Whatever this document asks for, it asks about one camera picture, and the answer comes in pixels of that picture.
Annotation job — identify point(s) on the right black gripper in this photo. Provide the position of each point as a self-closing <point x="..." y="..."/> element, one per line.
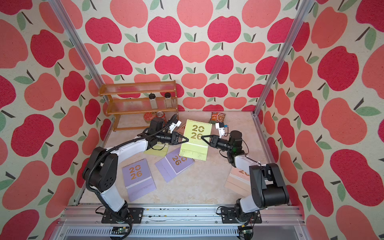
<point x="214" y="142"/>

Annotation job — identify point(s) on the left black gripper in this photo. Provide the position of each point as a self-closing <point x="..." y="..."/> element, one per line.
<point x="174" y="139"/>

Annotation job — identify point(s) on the green 2026 calendar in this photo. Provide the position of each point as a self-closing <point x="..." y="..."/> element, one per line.
<point x="195" y="148"/>
<point x="159" y="149"/>

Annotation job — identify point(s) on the purple 2026 calendar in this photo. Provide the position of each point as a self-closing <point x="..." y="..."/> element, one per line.
<point x="173" y="164"/>
<point x="138" y="179"/>

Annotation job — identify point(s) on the pink 2026 calendar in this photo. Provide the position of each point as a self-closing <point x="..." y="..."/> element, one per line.
<point x="239" y="182"/>

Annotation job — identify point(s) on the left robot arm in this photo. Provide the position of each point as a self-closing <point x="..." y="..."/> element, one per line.
<point x="105" y="164"/>

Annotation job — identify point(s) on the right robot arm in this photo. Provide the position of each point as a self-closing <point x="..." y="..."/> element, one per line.
<point x="267" y="185"/>

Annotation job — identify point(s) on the green orange snack packet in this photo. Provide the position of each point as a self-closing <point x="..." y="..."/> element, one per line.
<point x="217" y="117"/>

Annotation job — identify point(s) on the red soda can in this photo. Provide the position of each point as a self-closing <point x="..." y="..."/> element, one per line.
<point x="161" y="115"/>

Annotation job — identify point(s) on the flat red tin can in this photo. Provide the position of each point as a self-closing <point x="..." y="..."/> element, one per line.
<point x="149" y="116"/>

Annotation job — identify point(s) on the right glass spice jar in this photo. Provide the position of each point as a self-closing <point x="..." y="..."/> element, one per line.
<point x="168" y="100"/>

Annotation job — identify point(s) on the glass spice jar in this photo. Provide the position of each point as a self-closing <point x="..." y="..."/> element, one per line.
<point x="168" y="100"/>
<point x="153" y="101"/>

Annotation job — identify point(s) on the left glass spice jar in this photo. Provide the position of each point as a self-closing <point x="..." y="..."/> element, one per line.
<point x="153" y="101"/>

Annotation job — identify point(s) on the wooden spice rack shelf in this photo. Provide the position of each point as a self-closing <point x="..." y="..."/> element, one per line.
<point x="129" y="102"/>

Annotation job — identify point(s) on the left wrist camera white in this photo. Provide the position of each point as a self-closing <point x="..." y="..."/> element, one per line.
<point x="174" y="125"/>

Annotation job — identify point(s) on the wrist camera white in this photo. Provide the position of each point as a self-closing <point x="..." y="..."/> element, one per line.
<point x="221" y="127"/>
<point x="174" y="125"/>

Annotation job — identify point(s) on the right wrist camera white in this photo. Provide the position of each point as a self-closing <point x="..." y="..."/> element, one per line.
<point x="221" y="127"/>

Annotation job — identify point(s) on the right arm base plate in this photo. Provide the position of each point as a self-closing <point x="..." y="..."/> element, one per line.
<point x="236" y="216"/>

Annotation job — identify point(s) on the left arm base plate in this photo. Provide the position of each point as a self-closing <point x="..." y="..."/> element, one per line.
<point x="132" y="215"/>

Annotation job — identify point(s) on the aluminium front rail frame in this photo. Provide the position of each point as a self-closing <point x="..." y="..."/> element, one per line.
<point x="180" y="222"/>

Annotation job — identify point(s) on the right aluminium corner post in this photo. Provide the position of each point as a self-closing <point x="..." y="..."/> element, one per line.
<point x="302" y="13"/>

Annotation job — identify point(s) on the aluminium corner post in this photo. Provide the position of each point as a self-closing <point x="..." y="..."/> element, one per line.
<point x="71" y="31"/>
<point x="302" y="13"/>

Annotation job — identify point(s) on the left aluminium corner post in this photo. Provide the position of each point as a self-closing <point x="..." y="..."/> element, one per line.
<point x="71" y="31"/>

